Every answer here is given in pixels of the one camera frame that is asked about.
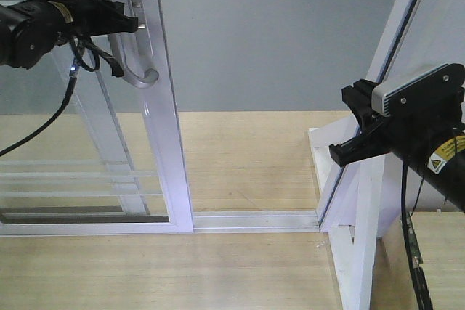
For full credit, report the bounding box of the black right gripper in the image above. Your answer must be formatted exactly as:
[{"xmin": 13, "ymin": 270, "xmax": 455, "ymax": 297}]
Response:
[{"xmin": 328, "ymin": 79, "xmax": 464, "ymax": 166}]

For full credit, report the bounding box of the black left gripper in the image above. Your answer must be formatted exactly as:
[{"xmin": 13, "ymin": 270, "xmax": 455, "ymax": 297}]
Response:
[{"xmin": 39, "ymin": 0, "xmax": 139, "ymax": 36}]

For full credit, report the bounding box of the white framed sliding glass door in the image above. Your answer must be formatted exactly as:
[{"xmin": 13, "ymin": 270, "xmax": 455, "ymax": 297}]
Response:
[{"xmin": 1, "ymin": 0, "xmax": 193, "ymax": 237}]

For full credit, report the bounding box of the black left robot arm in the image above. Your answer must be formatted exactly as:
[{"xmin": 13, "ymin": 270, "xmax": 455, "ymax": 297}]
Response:
[{"xmin": 1, "ymin": 0, "xmax": 138, "ymax": 77}]

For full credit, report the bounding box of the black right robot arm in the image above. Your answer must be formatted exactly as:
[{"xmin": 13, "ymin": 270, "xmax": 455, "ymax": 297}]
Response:
[{"xmin": 329, "ymin": 77, "xmax": 464, "ymax": 210}]

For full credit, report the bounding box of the silver bottom door track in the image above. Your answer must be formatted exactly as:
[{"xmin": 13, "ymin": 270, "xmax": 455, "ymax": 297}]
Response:
[{"xmin": 193, "ymin": 210, "xmax": 320, "ymax": 234}]

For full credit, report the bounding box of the light wooden box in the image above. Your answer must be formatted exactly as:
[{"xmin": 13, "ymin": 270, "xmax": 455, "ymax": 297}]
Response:
[{"xmin": 370, "ymin": 212, "xmax": 464, "ymax": 309}]

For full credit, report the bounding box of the light wooden platform board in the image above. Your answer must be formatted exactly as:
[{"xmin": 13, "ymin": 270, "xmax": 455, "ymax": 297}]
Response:
[{"xmin": 0, "ymin": 110, "xmax": 465, "ymax": 310}]

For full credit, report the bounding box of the black left cable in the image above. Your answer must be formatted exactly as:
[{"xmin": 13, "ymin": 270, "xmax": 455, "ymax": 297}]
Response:
[{"xmin": 0, "ymin": 32, "xmax": 126, "ymax": 158}]

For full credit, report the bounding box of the black cable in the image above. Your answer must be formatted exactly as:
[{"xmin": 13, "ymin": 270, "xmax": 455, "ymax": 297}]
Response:
[
  {"xmin": 0, "ymin": 32, "xmax": 126, "ymax": 158},
  {"xmin": 399, "ymin": 159, "xmax": 435, "ymax": 310}
]

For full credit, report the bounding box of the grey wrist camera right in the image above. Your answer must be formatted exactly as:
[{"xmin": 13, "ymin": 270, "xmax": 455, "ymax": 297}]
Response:
[{"xmin": 371, "ymin": 63, "xmax": 464, "ymax": 118}]

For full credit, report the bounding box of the white triangular support bracket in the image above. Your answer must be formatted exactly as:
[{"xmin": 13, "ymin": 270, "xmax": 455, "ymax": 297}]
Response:
[{"xmin": 309, "ymin": 117, "xmax": 385, "ymax": 309}]

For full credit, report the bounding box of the black right cable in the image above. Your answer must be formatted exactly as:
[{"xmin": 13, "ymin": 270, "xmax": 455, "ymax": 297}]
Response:
[{"xmin": 399, "ymin": 159, "xmax": 435, "ymax": 310}]

